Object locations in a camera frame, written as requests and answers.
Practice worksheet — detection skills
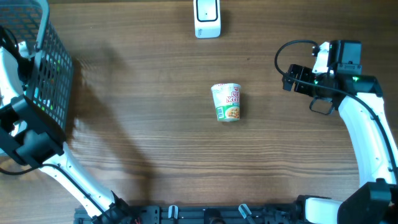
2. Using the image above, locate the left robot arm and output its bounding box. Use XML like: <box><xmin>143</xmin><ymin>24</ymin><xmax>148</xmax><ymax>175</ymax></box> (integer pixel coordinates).
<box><xmin>1</xmin><ymin>27</ymin><xmax>135</xmax><ymax>223</ymax></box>

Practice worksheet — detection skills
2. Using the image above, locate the grey plastic shopping basket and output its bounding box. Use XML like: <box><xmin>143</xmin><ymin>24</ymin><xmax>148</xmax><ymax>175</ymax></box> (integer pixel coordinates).
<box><xmin>1</xmin><ymin>0</ymin><xmax>73</xmax><ymax>128</ymax></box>

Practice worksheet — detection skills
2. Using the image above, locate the white barcode scanner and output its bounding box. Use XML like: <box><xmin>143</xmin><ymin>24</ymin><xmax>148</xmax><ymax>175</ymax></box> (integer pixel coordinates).
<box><xmin>193</xmin><ymin>0</ymin><xmax>221</xmax><ymax>39</ymax></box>

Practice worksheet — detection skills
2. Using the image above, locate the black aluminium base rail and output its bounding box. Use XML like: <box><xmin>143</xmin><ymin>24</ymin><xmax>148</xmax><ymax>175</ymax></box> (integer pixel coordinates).
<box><xmin>73</xmin><ymin>203</ymin><xmax>352</xmax><ymax>224</ymax></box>

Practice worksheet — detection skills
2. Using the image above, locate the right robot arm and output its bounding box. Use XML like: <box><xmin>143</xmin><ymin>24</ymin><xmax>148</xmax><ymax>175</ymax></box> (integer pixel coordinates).
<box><xmin>280</xmin><ymin>40</ymin><xmax>397</xmax><ymax>223</ymax></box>

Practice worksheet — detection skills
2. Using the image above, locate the cup noodles container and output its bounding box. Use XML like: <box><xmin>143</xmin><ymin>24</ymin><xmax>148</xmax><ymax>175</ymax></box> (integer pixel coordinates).
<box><xmin>211</xmin><ymin>83</ymin><xmax>241</xmax><ymax>122</ymax></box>

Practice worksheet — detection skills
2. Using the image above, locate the left camera black cable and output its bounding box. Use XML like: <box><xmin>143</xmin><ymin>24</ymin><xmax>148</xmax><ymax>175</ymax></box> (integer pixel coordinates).
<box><xmin>0</xmin><ymin>27</ymin><xmax>106</xmax><ymax>218</ymax></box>

